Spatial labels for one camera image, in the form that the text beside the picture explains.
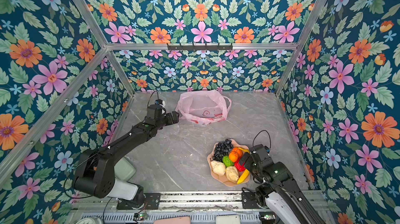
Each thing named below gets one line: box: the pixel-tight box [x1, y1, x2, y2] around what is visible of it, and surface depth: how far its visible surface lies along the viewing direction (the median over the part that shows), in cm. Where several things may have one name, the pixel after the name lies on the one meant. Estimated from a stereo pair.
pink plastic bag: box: [175, 89, 232, 125], surface depth 106 cm
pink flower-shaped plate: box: [207, 139, 250, 188], surface depth 79 cm
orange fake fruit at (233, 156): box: [229, 151, 239, 163], surface depth 81 cm
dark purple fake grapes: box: [212, 138, 234, 163], surface depth 84 cm
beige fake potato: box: [225, 165, 240, 183], surface depth 77 cm
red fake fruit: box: [234, 156, 246, 172], surface depth 80 cm
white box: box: [215, 214, 241, 224], surface depth 69 cm
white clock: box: [75, 216, 104, 224], surface depth 67 cm
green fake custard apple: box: [222, 155, 234, 168], surface depth 82 cm
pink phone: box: [153, 216, 192, 224], surface depth 70 cm
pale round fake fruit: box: [210, 160, 226, 176], surface depth 78 cm
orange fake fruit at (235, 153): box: [229, 146, 243, 160], surface depth 81 cm
